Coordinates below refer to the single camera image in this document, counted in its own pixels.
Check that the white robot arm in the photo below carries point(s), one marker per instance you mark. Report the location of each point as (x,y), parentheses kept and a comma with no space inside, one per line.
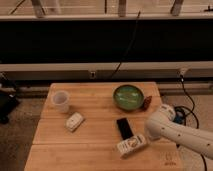
(161,124)

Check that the blue connector box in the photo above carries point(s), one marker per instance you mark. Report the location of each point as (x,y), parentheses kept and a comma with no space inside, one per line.
(179,118)

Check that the white wall outlet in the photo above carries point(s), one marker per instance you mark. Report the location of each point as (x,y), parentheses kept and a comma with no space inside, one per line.
(92,74)

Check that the wall outlet at right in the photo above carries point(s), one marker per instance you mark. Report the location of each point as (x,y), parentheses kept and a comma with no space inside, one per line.
(182,71)

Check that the white labelled bottle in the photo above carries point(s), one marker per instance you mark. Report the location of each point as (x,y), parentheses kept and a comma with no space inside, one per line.
(130,145)

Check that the translucent plastic cup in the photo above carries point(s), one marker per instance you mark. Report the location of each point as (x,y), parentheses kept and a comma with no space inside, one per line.
(60,101)

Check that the black smartphone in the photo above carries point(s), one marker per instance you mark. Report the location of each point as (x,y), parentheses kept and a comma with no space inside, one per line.
(124,128)

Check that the green ceramic bowl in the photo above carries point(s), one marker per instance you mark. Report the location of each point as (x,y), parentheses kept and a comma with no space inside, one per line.
(128,97)

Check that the small white box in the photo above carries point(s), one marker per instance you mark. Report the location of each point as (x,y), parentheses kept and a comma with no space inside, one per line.
(74,121)

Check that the small brown object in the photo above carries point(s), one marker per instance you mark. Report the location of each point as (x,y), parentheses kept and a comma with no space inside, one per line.
(147,102)

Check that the black object at left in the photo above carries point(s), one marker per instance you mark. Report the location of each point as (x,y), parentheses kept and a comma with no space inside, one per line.
(8,101)

